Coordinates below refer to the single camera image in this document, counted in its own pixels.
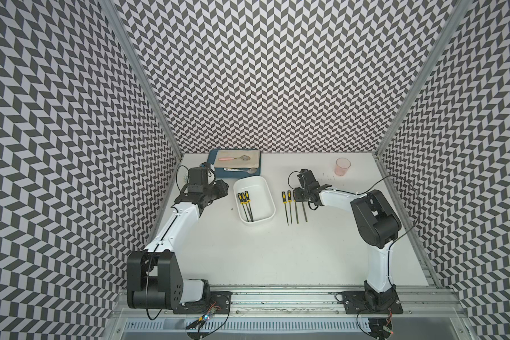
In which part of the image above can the aluminium corner post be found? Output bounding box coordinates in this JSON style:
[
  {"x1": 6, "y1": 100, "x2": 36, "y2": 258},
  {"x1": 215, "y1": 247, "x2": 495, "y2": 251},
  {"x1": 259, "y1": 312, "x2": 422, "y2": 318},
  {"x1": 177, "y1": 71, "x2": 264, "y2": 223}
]
[
  {"x1": 99, "y1": 0, "x2": 183, "y2": 158},
  {"x1": 374, "y1": 0, "x2": 473, "y2": 159}
]

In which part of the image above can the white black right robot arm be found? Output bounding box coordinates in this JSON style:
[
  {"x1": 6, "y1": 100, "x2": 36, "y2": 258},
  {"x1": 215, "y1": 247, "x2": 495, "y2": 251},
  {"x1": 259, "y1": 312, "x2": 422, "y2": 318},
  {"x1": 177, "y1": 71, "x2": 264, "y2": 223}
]
[{"x1": 293, "y1": 169, "x2": 403, "y2": 315}]

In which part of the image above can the beige folded cloth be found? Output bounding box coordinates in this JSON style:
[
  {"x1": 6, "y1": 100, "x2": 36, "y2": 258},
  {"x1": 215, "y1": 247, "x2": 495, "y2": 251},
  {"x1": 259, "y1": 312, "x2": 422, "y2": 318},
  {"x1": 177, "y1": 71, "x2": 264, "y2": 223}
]
[{"x1": 214, "y1": 150, "x2": 261, "y2": 169}]

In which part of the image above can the right electronics board with wires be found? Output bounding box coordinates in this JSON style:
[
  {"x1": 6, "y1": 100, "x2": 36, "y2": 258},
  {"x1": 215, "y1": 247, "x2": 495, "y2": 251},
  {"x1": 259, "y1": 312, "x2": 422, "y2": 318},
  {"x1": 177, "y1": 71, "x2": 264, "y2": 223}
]
[{"x1": 355, "y1": 308, "x2": 394, "y2": 340}]

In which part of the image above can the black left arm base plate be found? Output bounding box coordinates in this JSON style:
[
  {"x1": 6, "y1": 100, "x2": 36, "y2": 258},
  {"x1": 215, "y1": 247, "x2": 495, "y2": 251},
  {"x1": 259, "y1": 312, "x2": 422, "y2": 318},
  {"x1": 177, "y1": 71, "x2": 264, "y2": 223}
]
[{"x1": 173, "y1": 291, "x2": 232, "y2": 315}]

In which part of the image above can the left electronics board with wires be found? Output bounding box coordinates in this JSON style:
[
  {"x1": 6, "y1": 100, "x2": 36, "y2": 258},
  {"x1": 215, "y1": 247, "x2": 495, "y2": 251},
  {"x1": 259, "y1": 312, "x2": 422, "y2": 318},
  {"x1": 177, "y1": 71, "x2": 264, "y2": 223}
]
[{"x1": 185, "y1": 300, "x2": 231, "y2": 339}]

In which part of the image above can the aluminium corner post right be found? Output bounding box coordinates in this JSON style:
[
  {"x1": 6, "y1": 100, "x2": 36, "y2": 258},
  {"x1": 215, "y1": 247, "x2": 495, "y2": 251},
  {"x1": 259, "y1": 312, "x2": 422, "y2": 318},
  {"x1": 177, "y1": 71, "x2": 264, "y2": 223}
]
[{"x1": 374, "y1": 0, "x2": 473, "y2": 159}]

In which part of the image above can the white handled metal spoon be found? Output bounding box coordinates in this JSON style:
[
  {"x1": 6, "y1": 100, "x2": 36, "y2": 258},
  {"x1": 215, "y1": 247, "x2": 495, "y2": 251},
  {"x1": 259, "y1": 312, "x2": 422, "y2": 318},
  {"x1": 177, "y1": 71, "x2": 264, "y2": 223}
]
[{"x1": 223, "y1": 167, "x2": 259, "y2": 174}]

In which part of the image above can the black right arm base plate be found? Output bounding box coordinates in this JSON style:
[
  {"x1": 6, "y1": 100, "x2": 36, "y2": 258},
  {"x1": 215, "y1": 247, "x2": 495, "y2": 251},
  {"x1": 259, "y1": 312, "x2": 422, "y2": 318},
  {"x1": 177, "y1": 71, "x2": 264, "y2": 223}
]
[{"x1": 339, "y1": 290, "x2": 404, "y2": 315}]

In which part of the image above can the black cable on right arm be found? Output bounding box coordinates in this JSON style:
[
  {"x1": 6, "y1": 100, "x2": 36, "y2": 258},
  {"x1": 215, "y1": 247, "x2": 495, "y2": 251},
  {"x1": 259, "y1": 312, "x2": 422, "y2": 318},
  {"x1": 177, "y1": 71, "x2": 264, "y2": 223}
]
[{"x1": 358, "y1": 175, "x2": 422, "y2": 256}]

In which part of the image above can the white plastic storage box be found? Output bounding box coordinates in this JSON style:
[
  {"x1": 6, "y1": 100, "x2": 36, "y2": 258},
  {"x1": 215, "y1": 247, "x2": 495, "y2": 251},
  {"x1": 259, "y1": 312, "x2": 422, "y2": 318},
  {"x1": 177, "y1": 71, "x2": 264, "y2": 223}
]
[{"x1": 232, "y1": 176, "x2": 276, "y2": 226}]

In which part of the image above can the pink handled slotted spoon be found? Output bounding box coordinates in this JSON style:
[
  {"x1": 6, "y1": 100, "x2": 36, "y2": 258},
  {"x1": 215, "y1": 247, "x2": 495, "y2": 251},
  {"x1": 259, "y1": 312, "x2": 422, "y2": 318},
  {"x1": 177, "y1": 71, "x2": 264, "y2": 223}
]
[{"x1": 218, "y1": 155, "x2": 251, "y2": 162}]

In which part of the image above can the electronics board with wires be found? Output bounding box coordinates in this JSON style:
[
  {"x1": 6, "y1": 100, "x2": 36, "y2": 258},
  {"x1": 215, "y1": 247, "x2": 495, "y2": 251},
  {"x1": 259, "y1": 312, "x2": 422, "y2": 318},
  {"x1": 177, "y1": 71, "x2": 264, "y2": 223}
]
[
  {"x1": 355, "y1": 308, "x2": 394, "y2": 340},
  {"x1": 185, "y1": 300, "x2": 231, "y2": 339}
]

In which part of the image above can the teal rectangular tray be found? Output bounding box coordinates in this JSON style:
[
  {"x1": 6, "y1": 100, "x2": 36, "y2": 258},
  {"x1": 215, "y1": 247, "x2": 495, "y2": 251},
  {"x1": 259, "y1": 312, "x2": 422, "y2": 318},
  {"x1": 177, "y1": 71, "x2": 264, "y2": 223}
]
[{"x1": 207, "y1": 149, "x2": 262, "y2": 179}]

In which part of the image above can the pink translucent cup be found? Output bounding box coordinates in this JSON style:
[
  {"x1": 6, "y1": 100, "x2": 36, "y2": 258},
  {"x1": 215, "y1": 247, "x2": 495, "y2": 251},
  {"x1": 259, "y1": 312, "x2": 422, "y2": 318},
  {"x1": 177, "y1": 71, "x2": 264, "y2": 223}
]
[{"x1": 334, "y1": 157, "x2": 351, "y2": 177}]

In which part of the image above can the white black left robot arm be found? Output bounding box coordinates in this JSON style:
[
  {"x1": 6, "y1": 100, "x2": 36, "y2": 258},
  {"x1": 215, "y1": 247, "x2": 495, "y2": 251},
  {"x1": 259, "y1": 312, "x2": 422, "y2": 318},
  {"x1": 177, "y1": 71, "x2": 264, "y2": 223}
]
[{"x1": 126, "y1": 180, "x2": 229, "y2": 310}]

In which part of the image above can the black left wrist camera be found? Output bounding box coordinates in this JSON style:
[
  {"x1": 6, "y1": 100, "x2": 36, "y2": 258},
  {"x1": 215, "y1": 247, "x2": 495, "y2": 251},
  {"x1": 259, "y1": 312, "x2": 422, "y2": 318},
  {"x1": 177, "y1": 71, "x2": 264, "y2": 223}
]
[{"x1": 186, "y1": 167, "x2": 209, "y2": 194}]

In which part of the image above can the black yellow file tool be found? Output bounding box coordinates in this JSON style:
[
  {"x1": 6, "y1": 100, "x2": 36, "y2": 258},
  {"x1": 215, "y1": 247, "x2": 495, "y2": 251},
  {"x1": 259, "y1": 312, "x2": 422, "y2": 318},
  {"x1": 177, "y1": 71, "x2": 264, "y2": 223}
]
[
  {"x1": 302, "y1": 202, "x2": 308, "y2": 223},
  {"x1": 287, "y1": 190, "x2": 293, "y2": 225},
  {"x1": 281, "y1": 191, "x2": 289, "y2": 225},
  {"x1": 292, "y1": 191, "x2": 299, "y2": 224},
  {"x1": 240, "y1": 193, "x2": 251, "y2": 222},
  {"x1": 244, "y1": 191, "x2": 254, "y2": 222},
  {"x1": 237, "y1": 193, "x2": 249, "y2": 222}
]

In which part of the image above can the aluminium corner post left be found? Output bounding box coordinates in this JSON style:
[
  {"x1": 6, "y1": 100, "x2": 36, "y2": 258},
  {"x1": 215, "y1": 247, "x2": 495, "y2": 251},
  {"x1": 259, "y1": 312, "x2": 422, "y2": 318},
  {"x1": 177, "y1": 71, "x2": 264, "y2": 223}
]
[{"x1": 99, "y1": 0, "x2": 183, "y2": 158}]

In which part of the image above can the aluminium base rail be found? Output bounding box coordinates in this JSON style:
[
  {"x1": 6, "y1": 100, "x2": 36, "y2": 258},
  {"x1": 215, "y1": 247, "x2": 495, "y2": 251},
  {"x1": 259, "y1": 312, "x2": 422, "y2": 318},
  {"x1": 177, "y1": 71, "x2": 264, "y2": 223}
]
[{"x1": 102, "y1": 286, "x2": 477, "y2": 339}]

